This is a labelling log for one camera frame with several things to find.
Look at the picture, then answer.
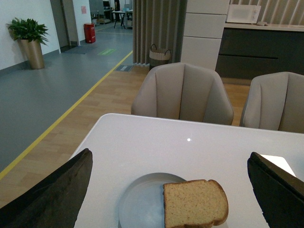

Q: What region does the red bin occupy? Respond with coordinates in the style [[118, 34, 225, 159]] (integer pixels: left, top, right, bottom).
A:
[[84, 23, 96, 43]]

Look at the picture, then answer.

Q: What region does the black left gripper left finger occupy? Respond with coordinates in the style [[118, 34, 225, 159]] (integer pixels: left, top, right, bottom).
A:
[[0, 149, 93, 228]]

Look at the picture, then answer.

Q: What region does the background desk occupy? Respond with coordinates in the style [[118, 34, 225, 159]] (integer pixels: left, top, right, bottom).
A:
[[112, 10, 133, 29]]

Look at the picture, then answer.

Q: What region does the dark floor mat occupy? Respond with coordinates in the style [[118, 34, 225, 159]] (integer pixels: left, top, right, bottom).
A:
[[63, 46, 96, 55]]

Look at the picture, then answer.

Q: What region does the beige chair left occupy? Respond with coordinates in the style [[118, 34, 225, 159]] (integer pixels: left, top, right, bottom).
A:
[[131, 63, 234, 125]]

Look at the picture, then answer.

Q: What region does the light blue round plate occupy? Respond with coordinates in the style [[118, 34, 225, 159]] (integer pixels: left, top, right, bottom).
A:
[[119, 173, 186, 228]]

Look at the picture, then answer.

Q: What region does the green potted plant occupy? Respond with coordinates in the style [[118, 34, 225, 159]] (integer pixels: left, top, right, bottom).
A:
[[6, 18, 48, 45]]

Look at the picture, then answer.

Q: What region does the slice of brown bread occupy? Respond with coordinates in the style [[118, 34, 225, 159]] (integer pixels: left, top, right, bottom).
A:
[[163, 180, 229, 228]]

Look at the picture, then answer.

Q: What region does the gold plant pot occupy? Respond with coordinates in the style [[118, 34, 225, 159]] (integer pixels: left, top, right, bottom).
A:
[[19, 39, 45, 69]]

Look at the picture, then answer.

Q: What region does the white microwave oven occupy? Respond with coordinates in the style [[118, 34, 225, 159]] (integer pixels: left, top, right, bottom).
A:
[[226, 4, 261, 24]]

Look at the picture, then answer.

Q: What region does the beige chair right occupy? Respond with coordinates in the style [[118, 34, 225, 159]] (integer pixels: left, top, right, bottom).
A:
[[239, 72, 304, 133]]

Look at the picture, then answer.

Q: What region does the white tall cabinet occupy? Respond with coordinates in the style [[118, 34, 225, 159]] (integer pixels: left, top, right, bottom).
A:
[[180, 0, 229, 70]]

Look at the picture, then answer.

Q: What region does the woven basket with handles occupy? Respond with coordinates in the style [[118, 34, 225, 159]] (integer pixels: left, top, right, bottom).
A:
[[149, 44, 171, 70]]

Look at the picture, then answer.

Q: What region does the dark kitchen counter cabinet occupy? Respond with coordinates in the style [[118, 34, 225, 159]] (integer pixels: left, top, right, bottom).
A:
[[216, 28, 304, 79]]

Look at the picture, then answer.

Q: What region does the beige chair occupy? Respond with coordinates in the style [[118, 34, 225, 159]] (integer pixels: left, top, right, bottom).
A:
[[131, 63, 234, 125], [239, 72, 304, 133]]

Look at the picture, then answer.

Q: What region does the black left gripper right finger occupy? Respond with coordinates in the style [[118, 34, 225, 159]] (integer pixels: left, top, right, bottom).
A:
[[247, 152, 304, 228]]

